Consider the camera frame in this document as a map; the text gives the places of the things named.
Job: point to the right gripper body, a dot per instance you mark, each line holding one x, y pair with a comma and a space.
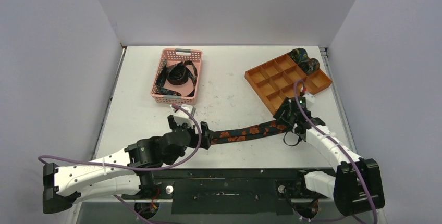
291, 116

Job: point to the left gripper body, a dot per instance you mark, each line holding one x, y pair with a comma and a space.
194, 142

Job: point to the black orange floral tie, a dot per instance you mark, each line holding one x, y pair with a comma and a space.
261, 130

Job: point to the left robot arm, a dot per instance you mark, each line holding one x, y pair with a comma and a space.
125, 172

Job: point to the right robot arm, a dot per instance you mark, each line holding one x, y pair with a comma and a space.
356, 186

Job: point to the orange divided tray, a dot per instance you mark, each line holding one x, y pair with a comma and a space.
273, 80

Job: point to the rolled dark floral tie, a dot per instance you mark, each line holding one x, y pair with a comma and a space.
309, 66

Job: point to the pink plastic basket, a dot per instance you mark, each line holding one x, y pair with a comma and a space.
171, 56

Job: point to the rolled blue green tie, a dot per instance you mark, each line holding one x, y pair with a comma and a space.
298, 55

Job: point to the dark tie in basket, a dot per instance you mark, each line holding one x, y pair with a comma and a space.
177, 74

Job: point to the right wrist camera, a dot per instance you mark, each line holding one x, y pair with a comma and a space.
309, 99

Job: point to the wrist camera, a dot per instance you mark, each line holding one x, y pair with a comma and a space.
183, 114
309, 99

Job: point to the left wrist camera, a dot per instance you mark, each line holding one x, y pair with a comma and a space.
183, 114

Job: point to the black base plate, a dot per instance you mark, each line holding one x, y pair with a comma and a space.
228, 191

